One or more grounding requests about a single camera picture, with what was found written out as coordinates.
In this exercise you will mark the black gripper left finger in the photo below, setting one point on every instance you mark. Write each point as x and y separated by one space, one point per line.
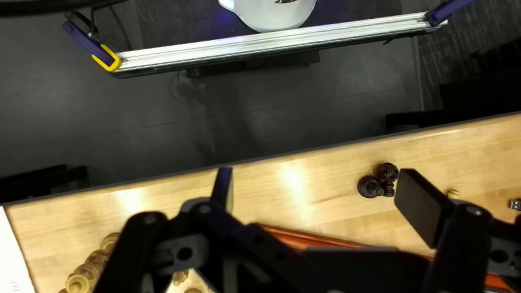
222 190

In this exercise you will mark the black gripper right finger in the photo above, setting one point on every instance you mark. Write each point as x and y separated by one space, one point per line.
422 205

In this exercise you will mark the dark chess pieces pair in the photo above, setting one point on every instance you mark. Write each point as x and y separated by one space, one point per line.
380 182

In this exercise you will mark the wooden framed chess board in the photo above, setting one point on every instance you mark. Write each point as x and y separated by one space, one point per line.
300 241

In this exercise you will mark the light chess pieces cluster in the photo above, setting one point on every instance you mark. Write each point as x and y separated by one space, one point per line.
87 274

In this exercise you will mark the aluminium rail with clamps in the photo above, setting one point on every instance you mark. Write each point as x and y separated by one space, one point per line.
277 26

